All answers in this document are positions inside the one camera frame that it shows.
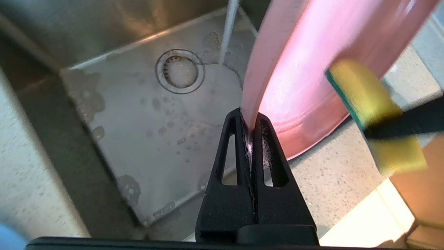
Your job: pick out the stainless steel sink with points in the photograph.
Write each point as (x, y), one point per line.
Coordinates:
(156, 139)

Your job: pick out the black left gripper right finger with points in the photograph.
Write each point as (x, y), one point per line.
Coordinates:
(284, 208)

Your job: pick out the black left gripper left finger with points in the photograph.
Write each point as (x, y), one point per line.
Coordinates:
(225, 208)

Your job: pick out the wooden cabinet panel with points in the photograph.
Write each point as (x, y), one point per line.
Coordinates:
(423, 180)

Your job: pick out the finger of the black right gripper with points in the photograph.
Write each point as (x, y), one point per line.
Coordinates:
(409, 121)

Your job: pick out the metal sink drain strainer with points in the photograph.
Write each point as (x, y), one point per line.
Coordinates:
(180, 71)

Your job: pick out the pink plate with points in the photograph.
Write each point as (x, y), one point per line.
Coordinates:
(312, 69)

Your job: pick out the yellow sponge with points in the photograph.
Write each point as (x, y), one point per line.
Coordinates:
(367, 93)

